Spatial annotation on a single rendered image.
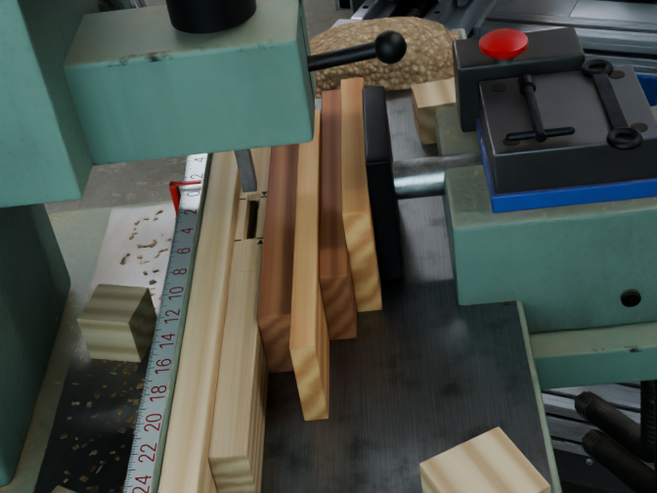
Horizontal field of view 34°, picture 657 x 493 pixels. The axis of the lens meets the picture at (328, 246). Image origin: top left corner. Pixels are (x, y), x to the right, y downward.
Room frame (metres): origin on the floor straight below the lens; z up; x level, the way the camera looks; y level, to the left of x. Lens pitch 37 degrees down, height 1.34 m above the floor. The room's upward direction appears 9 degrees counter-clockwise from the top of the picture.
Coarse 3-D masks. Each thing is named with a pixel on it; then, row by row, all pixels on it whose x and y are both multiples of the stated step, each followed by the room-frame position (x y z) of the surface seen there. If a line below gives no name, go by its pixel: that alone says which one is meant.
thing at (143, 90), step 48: (288, 0) 0.61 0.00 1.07; (96, 48) 0.58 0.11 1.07; (144, 48) 0.57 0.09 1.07; (192, 48) 0.56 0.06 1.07; (240, 48) 0.56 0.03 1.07; (288, 48) 0.55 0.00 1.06; (96, 96) 0.57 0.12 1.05; (144, 96) 0.56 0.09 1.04; (192, 96) 0.56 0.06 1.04; (240, 96) 0.56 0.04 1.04; (288, 96) 0.56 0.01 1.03; (96, 144) 0.57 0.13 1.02; (144, 144) 0.56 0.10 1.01; (192, 144) 0.56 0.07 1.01; (240, 144) 0.56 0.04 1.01; (288, 144) 0.56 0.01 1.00
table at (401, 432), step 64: (448, 256) 0.55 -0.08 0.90; (384, 320) 0.50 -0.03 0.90; (448, 320) 0.49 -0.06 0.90; (512, 320) 0.48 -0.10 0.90; (384, 384) 0.45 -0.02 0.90; (448, 384) 0.44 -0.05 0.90; (512, 384) 0.43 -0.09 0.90; (576, 384) 0.48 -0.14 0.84; (320, 448) 0.41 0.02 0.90; (384, 448) 0.40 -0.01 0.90; (448, 448) 0.39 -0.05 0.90
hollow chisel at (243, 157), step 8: (240, 152) 0.59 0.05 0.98; (248, 152) 0.59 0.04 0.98; (240, 160) 0.59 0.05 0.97; (248, 160) 0.59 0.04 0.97; (240, 168) 0.59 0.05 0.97; (248, 168) 0.59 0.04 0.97; (240, 176) 0.59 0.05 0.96; (248, 176) 0.59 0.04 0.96; (248, 184) 0.59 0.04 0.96; (256, 184) 0.59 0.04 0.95
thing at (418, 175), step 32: (384, 96) 0.61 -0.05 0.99; (384, 128) 0.57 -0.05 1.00; (384, 160) 0.53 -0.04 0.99; (416, 160) 0.58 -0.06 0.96; (448, 160) 0.57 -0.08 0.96; (480, 160) 0.57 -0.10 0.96; (384, 192) 0.53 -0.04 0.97; (416, 192) 0.56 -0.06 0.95; (384, 224) 0.53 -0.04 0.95; (384, 256) 0.53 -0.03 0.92
